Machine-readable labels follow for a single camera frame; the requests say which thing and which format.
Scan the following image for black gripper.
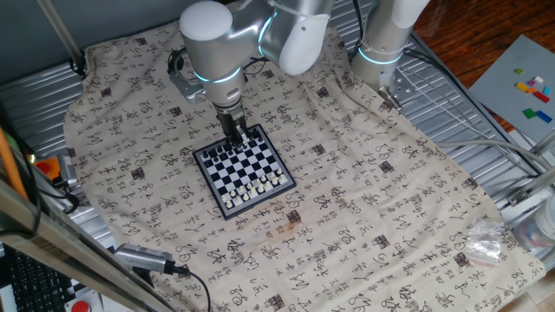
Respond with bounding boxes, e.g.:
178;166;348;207
216;108;251;149

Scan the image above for black white magnetic chessboard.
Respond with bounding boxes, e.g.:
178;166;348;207
192;123;298;221

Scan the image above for beige calligraphy print cloth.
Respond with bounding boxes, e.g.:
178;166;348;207
62;0;547;312

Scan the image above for metal base connector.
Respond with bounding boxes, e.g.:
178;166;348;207
377;85;404;114

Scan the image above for black pole clamp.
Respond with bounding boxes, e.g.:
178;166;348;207
69;49;88;80

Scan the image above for orange box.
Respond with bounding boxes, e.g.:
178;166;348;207
34;156;62;181

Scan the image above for grey metal pole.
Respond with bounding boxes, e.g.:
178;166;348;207
36;0;87;66

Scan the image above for orange pole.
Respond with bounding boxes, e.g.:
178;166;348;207
0;127;29;201

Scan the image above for red mushroom emergency stop box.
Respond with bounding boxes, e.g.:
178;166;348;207
63;288;105;312

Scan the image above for black keyboard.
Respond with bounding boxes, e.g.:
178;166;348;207
3;244;77;312

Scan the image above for grey brick baseplate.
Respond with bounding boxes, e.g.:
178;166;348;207
467;34;555;144

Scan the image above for clear plastic bag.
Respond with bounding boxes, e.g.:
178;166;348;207
464;218;507;268

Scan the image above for aluminium profile bar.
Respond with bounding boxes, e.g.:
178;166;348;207
506;166;555;207
527;129;555;157

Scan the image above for clear plastic tub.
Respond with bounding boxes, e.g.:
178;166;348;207
513;185;555;261

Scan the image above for white plastic cup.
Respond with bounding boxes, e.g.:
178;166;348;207
533;202;555;249

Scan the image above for wrist camera metal bracket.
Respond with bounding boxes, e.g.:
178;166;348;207
167;64;205;104

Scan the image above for silver depth camera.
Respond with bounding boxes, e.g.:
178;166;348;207
55;153;80;190
113;242;178;276

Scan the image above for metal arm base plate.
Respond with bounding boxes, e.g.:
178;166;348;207
384;64;418;108

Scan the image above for black arm base cables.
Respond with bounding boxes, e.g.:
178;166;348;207
401;46;545;179

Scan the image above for aluminium frame beam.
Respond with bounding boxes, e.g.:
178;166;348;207
0;178;177;312

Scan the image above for grey hose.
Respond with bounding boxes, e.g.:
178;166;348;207
433;138;555;172

